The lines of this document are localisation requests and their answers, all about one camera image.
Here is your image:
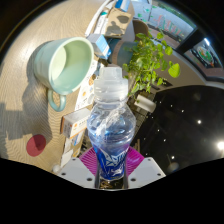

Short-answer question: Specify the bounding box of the brown card stand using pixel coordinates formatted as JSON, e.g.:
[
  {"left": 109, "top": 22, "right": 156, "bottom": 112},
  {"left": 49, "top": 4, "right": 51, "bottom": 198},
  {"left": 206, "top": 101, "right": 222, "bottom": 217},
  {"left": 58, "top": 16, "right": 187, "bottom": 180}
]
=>
[{"left": 104, "top": 7, "right": 134, "bottom": 38}]

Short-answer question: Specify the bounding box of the light green ceramic mug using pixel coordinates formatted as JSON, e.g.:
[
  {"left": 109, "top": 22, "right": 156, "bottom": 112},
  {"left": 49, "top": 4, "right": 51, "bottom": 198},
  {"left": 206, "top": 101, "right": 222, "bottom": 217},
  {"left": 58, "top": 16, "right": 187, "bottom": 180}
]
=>
[{"left": 34, "top": 36, "right": 95, "bottom": 113}]

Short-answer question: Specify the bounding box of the round print window poster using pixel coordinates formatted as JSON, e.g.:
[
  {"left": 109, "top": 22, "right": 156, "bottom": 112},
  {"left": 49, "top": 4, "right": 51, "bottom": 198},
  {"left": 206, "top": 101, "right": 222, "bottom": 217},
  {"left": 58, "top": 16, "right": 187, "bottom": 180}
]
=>
[{"left": 184, "top": 36, "right": 224, "bottom": 81}]

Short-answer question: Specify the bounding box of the flat round red coaster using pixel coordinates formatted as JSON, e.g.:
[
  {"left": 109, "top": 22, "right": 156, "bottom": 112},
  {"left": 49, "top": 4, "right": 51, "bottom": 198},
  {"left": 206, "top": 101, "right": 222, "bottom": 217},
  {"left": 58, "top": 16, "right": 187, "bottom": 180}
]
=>
[{"left": 26, "top": 133, "right": 47, "bottom": 158}]

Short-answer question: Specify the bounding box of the small light blue box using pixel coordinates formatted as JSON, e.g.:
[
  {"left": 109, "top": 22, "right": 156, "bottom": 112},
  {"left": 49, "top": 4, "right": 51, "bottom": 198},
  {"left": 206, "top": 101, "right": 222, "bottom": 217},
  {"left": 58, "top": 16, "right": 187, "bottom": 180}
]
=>
[{"left": 87, "top": 33, "right": 112, "bottom": 60}]

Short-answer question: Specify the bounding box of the clear blue-labelled drink bottle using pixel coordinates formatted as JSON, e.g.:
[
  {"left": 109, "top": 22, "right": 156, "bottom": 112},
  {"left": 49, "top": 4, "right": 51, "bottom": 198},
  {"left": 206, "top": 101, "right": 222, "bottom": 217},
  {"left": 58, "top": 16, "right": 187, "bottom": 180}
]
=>
[{"left": 86, "top": 66, "right": 137, "bottom": 183}]

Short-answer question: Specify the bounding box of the white and orange cardboard box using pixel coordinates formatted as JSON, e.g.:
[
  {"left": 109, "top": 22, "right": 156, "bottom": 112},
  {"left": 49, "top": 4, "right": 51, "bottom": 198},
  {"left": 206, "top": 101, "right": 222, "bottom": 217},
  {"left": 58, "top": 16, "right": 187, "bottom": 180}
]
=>
[{"left": 60, "top": 107, "right": 92, "bottom": 140}]

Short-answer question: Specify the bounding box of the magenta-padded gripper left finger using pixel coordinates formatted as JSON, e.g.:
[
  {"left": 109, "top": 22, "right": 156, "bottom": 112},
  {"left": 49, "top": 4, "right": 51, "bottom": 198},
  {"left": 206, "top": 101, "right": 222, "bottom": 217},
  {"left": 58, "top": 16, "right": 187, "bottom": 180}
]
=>
[{"left": 57, "top": 147, "right": 100, "bottom": 190}]

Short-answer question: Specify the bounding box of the white round column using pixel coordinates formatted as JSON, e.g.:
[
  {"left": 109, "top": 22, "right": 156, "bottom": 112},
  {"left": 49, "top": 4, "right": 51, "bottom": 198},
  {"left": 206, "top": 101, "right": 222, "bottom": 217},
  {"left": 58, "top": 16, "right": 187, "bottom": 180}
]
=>
[{"left": 133, "top": 94, "right": 157, "bottom": 114}]

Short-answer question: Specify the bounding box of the group of ceiling lights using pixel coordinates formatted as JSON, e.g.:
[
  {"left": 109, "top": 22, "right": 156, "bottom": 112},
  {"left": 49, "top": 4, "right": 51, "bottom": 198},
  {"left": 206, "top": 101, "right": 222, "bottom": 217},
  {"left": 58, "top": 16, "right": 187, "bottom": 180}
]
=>
[{"left": 166, "top": 106, "right": 224, "bottom": 168}]

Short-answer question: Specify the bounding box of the green potted plant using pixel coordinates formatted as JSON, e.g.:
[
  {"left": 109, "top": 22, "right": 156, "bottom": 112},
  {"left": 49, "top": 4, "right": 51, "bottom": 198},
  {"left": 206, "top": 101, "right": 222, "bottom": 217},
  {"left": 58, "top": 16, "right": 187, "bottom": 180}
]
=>
[{"left": 111, "top": 31, "right": 182, "bottom": 101}]

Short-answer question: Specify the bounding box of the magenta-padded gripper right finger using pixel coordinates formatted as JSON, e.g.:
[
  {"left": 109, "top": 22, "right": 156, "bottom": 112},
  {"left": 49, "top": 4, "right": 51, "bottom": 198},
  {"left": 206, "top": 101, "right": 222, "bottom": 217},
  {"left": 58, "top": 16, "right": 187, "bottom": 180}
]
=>
[{"left": 125, "top": 146, "right": 167, "bottom": 190}]

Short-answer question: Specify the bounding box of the blue and white leaflet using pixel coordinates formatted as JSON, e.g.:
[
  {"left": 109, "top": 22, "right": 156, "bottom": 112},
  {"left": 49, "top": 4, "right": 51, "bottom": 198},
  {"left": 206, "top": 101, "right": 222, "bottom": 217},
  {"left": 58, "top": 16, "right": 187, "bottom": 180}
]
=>
[{"left": 63, "top": 131, "right": 86, "bottom": 154}]

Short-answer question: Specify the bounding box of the blue and white card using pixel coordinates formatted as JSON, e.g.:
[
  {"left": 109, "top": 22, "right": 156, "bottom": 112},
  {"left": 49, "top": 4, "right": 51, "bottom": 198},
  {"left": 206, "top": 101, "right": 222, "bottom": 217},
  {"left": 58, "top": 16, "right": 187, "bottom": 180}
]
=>
[{"left": 114, "top": 0, "right": 132, "bottom": 13}]

